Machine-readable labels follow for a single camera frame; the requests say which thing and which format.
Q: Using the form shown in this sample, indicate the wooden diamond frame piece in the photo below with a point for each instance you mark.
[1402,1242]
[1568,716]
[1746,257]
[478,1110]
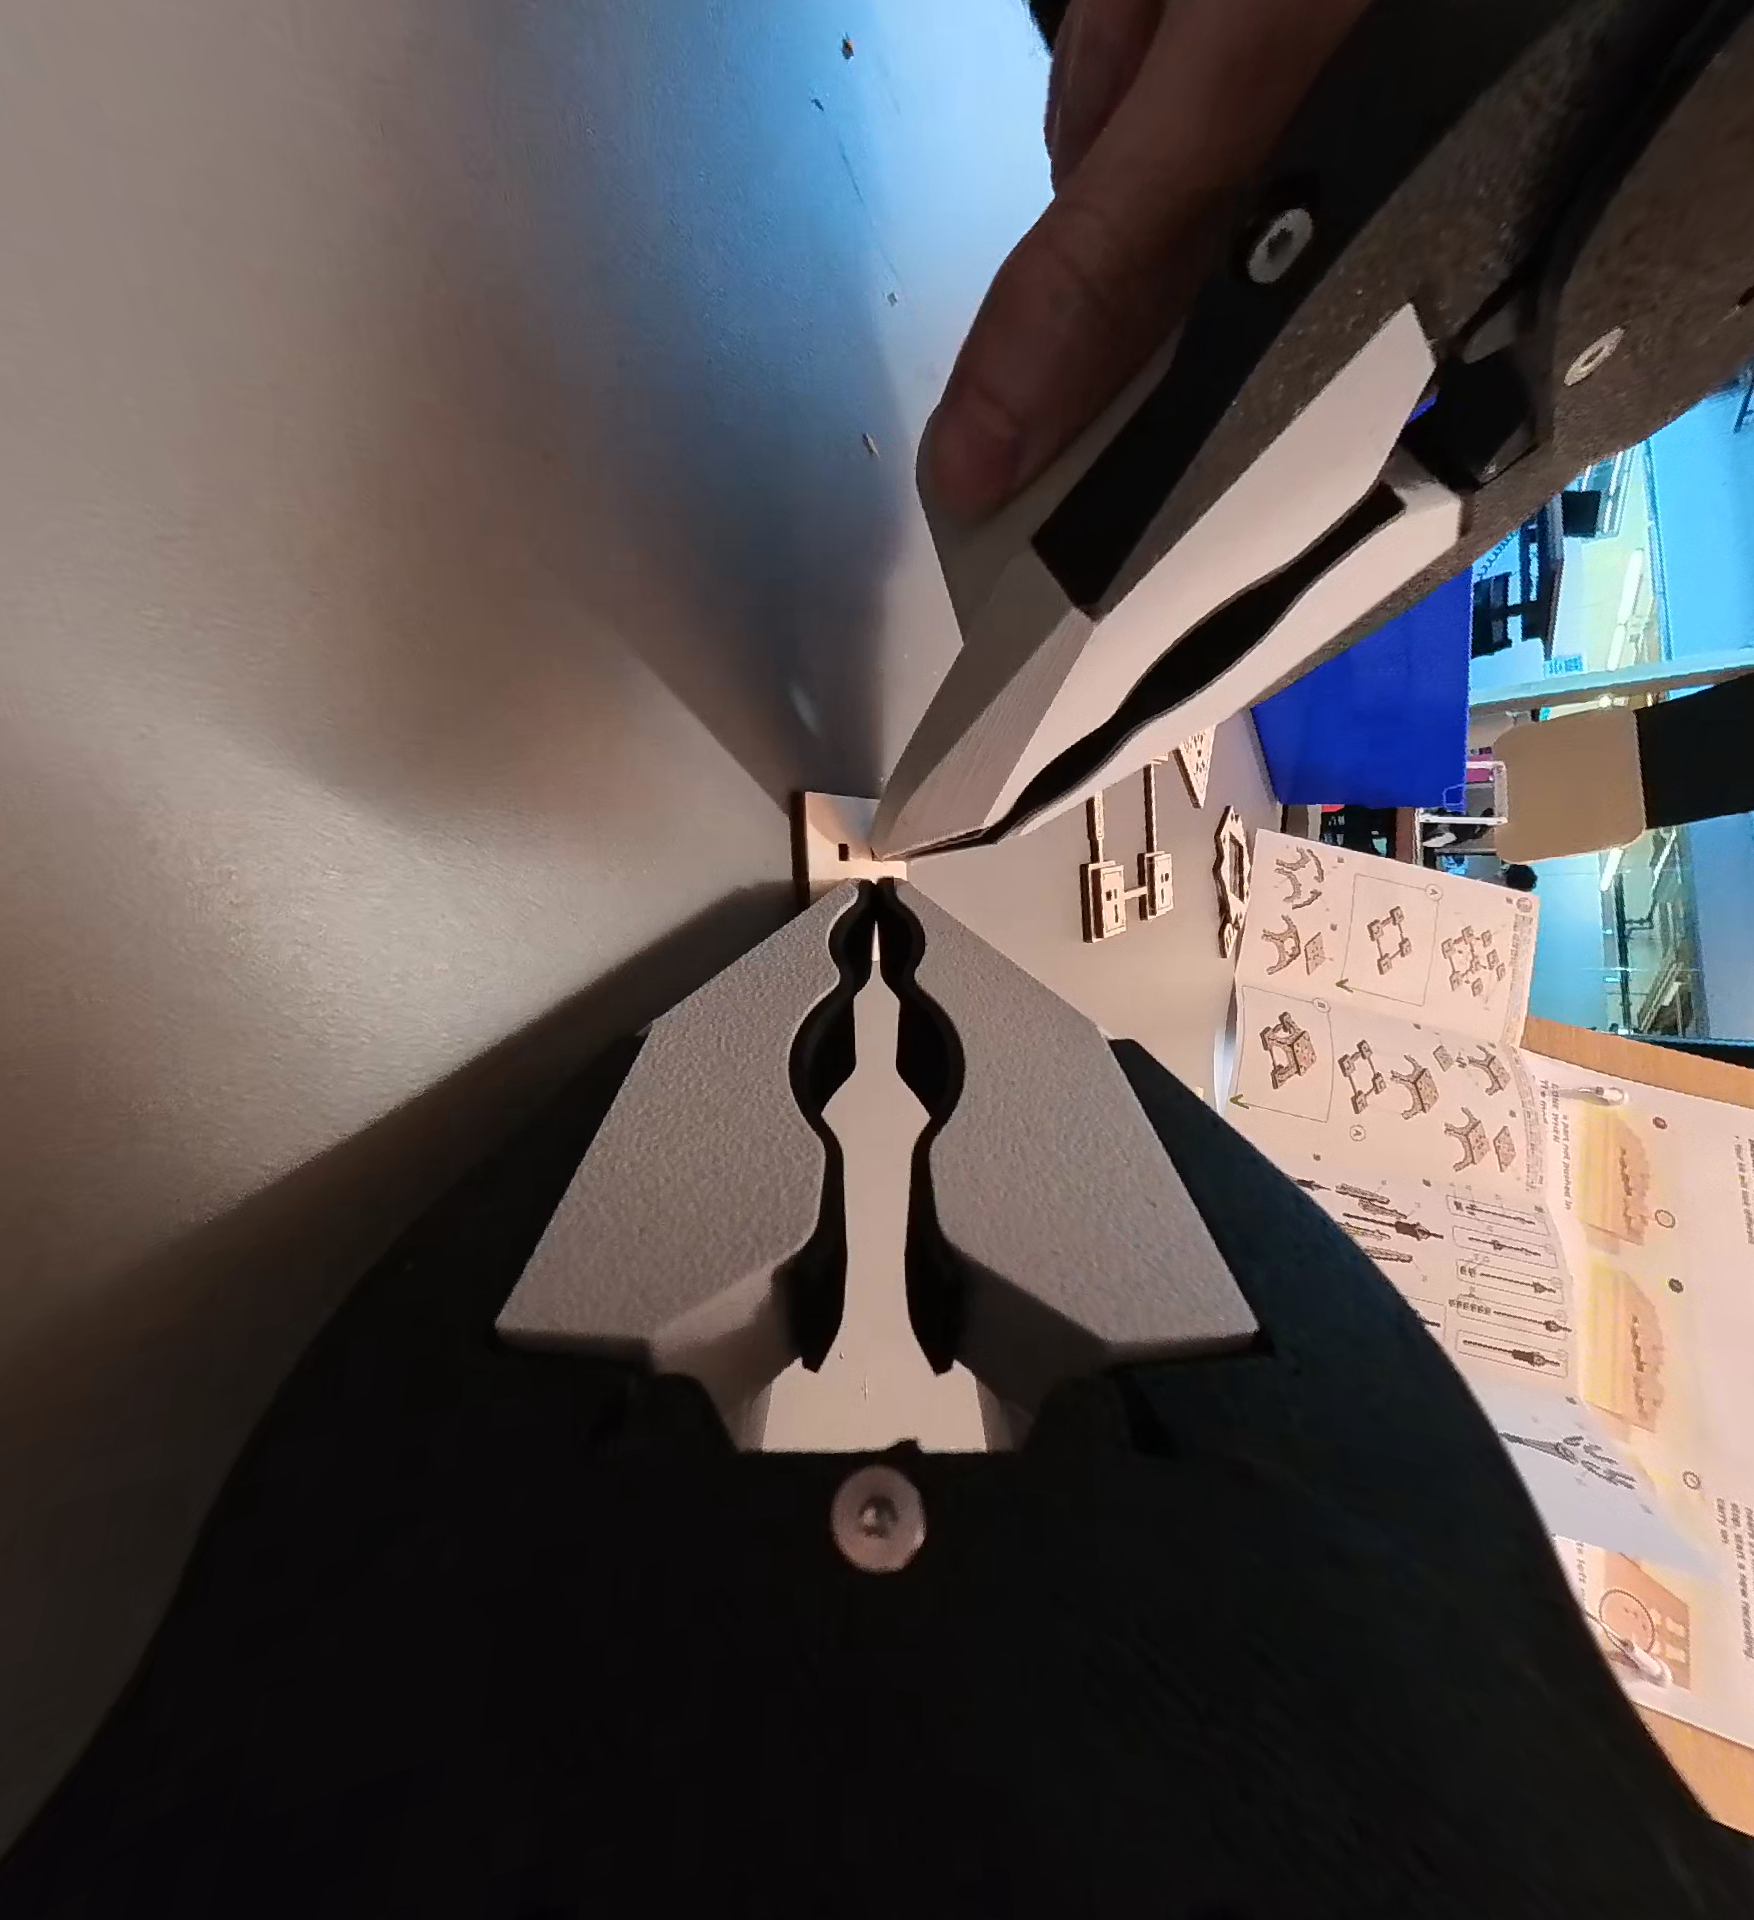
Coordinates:
[1232,839]

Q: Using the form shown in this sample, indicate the white printed guide sheet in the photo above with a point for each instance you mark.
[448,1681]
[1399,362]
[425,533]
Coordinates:
[1716,1275]

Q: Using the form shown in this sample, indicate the wooden puzzle sheet with arcs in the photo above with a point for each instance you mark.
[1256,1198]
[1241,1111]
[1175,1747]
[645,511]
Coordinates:
[1196,757]

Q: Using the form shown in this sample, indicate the wooden four-square frame piece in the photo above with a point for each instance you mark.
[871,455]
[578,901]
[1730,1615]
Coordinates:
[1109,900]

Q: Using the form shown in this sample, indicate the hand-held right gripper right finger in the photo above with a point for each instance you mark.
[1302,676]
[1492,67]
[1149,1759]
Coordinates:
[1088,1201]

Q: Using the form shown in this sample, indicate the tiny wooden peg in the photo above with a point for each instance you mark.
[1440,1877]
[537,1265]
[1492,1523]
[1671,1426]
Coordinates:
[878,859]

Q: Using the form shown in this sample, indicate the blue plastic bin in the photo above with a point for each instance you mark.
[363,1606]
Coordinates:
[1372,705]

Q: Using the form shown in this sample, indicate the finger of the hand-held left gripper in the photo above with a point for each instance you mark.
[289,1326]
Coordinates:
[983,720]
[1372,577]

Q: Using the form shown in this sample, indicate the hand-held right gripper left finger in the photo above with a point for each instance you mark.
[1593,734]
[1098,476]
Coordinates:
[668,1201]

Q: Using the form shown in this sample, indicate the person's left hand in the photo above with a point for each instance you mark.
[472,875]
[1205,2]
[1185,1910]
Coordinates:
[1102,271]

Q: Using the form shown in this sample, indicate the folded paper assembly instructions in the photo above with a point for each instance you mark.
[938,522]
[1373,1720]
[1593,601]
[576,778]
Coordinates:
[1387,930]

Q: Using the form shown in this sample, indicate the grey desk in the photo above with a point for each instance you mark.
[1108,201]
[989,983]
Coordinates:
[367,751]

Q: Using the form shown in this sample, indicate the light wooden side table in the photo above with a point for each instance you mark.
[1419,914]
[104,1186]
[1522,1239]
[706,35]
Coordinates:
[1740,1807]

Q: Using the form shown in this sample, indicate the small square wooden plate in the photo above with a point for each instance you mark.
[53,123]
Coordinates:
[825,839]

